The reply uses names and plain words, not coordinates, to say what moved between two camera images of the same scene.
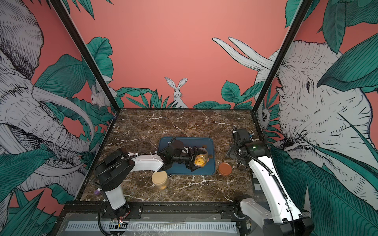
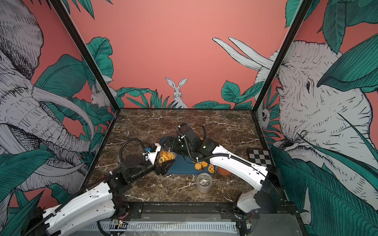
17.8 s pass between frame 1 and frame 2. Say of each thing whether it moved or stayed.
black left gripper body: moved
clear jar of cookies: moved
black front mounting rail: stayed
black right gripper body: moved
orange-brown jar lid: stayed
